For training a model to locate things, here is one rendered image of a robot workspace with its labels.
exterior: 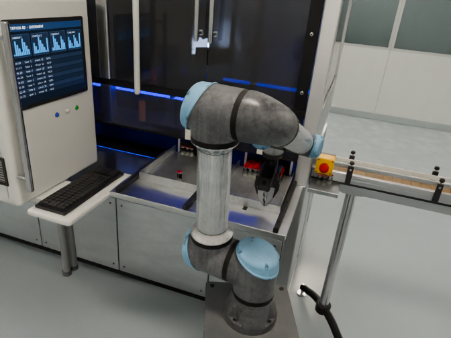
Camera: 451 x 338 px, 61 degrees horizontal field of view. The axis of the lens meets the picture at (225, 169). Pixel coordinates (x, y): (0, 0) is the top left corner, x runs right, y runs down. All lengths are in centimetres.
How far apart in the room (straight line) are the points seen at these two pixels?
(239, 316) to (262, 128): 53
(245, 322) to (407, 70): 544
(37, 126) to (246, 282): 103
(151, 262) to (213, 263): 121
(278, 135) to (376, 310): 185
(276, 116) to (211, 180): 23
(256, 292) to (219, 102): 50
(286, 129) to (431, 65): 547
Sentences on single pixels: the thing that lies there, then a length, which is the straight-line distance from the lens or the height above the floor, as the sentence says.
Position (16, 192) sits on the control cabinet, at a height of 87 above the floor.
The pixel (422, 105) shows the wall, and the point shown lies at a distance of 634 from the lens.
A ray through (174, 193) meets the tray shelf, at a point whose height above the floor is 88.
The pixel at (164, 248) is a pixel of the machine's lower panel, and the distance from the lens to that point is 212.
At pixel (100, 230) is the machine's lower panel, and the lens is 230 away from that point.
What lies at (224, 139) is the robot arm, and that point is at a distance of 85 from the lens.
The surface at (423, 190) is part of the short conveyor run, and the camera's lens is 180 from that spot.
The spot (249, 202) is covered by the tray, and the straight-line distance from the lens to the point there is 146.
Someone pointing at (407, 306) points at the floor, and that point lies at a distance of 265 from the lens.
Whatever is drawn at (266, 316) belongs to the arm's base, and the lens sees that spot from 110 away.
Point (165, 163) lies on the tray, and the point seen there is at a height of 88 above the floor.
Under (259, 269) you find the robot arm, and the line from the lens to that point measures 99.
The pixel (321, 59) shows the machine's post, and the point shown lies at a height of 142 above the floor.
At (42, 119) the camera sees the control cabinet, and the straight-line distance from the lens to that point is 166.
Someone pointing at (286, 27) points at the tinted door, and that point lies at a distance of 155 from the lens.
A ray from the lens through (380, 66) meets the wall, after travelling 618.
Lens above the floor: 163
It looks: 25 degrees down
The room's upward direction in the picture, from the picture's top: 5 degrees clockwise
